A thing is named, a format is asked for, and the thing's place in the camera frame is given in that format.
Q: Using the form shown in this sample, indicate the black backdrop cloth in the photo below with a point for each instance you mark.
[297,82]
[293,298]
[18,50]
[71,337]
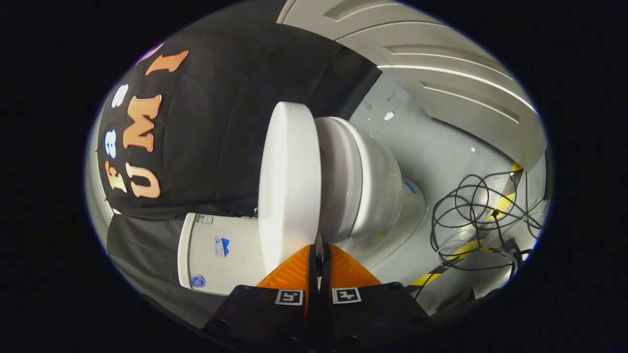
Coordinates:
[211,137]

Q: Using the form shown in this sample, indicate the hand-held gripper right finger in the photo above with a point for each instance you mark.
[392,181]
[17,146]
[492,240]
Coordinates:
[326,279]

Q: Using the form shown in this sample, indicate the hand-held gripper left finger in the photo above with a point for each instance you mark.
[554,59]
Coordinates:
[312,279]

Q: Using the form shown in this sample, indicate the yellow black floor tape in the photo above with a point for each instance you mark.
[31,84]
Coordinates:
[426,279]

